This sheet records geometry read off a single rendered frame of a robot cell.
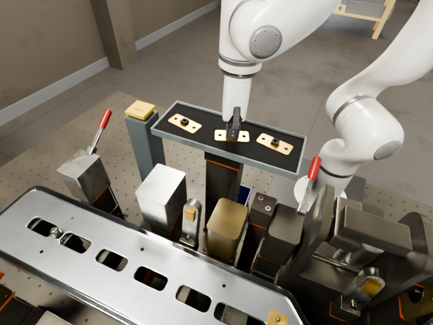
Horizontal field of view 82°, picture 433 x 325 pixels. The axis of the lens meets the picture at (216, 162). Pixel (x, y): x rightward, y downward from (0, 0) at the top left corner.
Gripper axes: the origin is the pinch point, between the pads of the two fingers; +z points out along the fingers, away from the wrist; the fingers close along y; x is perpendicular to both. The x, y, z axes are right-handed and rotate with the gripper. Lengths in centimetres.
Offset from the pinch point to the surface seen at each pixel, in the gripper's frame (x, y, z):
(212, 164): -4.5, 1.6, 11.5
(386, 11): 259, -403, 78
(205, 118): -6.8, -6.7, 2.6
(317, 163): 20.0, 7.0, 3.6
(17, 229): -51, 19, 18
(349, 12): 213, -428, 89
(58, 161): -75, -30, 48
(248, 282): 4.4, 29.2, 18.7
